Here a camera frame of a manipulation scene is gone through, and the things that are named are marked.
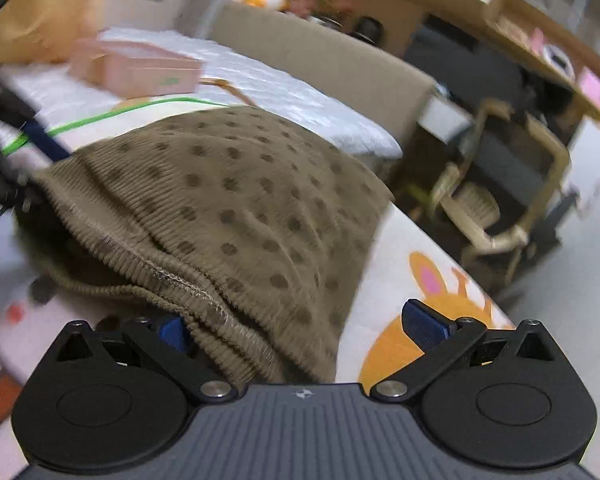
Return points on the pink plush toy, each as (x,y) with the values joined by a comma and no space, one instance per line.
(305,0)

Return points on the black monitor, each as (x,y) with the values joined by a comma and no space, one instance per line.
(460,60)

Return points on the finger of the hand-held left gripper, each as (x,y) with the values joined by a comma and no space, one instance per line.
(15,187)
(45,140)

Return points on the black speaker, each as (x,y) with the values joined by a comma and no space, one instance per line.
(367,27)

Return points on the white alarm clock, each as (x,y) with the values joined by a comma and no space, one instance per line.
(557,60)

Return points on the pink gift box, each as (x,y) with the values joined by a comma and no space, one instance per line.
(594,87)

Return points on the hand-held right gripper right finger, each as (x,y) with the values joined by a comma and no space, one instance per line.
(422,327)

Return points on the cartoon printed bed mat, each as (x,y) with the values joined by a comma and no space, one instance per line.
(387,240)

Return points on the beige mesh office chair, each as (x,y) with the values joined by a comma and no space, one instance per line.
(505,160)

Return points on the photo frame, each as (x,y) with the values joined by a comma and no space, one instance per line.
(512,29)

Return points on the white desk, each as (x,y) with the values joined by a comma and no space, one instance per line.
(442,117)

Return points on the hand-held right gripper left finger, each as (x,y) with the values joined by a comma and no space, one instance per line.
(172,334)

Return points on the pink flat box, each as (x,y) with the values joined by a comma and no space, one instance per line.
(130,67)

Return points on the beige bed headboard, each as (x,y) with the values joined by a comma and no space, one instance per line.
(330,60)

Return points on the white quilted pillow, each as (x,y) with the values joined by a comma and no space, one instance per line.
(280,95)

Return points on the beige tote bag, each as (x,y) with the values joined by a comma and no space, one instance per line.
(40,10)

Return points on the potted plant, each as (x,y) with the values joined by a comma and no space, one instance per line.
(337,7)

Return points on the pink book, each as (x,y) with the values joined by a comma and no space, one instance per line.
(536,41)

